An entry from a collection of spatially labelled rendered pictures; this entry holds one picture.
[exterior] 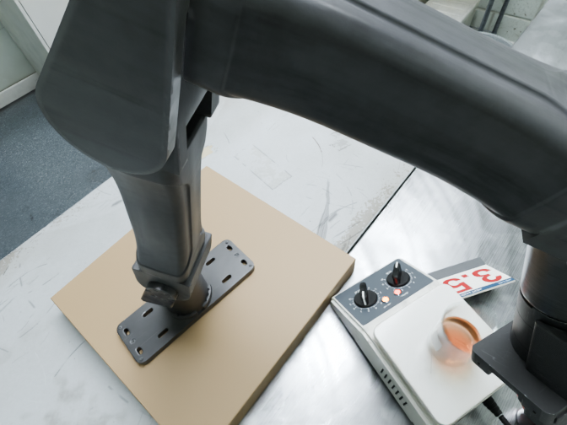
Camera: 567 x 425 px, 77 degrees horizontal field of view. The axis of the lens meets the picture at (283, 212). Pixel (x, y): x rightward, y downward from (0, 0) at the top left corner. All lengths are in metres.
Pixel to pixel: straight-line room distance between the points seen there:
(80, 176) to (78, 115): 2.12
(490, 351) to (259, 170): 0.51
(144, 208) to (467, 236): 0.52
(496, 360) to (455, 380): 0.14
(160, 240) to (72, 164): 2.10
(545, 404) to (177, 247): 0.30
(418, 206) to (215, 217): 0.35
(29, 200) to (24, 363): 1.75
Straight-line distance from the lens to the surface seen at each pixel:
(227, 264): 0.55
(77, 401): 0.62
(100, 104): 0.18
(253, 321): 0.51
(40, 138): 2.73
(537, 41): 1.16
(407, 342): 0.47
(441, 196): 0.70
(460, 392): 0.47
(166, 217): 0.29
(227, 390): 0.50
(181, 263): 0.36
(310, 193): 0.67
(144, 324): 0.55
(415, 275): 0.54
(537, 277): 0.29
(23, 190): 2.45
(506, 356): 0.34
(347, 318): 0.51
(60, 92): 0.19
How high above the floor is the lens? 1.42
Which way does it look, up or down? 54 degrees down
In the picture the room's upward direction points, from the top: 8 degrees counter-clockwise
